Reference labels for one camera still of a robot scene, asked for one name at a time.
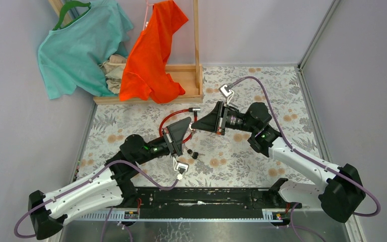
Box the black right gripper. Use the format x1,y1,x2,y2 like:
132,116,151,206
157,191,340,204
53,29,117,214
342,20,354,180
191,101,256,134

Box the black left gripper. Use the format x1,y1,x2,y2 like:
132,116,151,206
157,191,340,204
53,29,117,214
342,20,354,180
136,117,191,166

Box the red cable lock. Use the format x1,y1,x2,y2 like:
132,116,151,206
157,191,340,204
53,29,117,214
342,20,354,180
159,107,201,144

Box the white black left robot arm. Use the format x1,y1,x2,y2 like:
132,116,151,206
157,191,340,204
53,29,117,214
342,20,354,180
26,117,191,240

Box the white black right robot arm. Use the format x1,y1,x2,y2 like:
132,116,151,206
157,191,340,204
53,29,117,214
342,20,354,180
191,101,366,223

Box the black headed keys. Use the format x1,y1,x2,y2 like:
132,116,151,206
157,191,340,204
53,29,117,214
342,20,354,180
186,149,204,160

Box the floral table mat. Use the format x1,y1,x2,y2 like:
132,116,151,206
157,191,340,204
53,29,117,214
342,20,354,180
76,67,319,188

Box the wooden clothes rack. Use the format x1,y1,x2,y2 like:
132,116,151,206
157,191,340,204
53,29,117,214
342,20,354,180
48,1,204,105

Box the orange shirt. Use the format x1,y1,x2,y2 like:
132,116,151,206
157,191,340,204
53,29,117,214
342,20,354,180
119,1,188,103

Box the beige crumpled cloth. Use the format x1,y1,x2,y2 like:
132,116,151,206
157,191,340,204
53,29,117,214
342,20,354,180
99,54,126,94

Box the pink clothes hanger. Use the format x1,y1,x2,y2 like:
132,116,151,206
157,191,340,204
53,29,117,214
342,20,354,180
142,0,154,31

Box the teal shirt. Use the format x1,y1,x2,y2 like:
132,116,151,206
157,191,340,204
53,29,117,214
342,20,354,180
38,1,133,100

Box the green clothes hanger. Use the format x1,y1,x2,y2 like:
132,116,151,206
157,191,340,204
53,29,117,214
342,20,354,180
49,1,91,31

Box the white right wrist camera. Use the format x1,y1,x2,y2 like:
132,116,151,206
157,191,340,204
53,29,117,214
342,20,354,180
219,84,235,105

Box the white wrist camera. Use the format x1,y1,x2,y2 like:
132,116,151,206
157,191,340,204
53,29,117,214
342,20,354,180
219,84,235,105
173,157,189,181

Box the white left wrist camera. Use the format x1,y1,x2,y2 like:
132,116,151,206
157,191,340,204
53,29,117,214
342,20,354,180
173,157,189,181

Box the aluminium frame rail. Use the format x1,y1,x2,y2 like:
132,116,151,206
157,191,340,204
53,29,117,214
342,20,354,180
298,0,342,72

